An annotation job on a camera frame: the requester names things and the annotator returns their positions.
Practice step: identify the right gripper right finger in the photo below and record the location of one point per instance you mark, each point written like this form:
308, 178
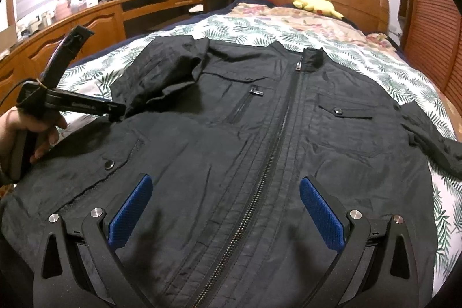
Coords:
375, 264

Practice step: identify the louvered wooden wardrobe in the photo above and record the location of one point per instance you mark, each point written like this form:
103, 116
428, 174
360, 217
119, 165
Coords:
432, 44

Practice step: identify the yellow plush toy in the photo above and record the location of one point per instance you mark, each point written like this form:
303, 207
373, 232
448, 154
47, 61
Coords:
319, 7

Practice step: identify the person's left hand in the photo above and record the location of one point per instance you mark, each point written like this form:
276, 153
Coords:
25, 139

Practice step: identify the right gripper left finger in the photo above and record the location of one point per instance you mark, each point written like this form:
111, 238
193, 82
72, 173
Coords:
60, 278

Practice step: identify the palm leaf print bedspread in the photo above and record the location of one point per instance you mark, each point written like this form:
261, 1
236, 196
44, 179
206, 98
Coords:
93, 76

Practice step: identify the black zip-up jacket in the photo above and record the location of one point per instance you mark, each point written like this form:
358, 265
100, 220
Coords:
227, 132

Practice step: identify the floral pillow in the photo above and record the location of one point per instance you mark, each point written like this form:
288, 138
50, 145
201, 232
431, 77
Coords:
330, 28

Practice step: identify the wooden desk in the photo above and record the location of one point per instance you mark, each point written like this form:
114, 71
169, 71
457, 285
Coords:
111, 22

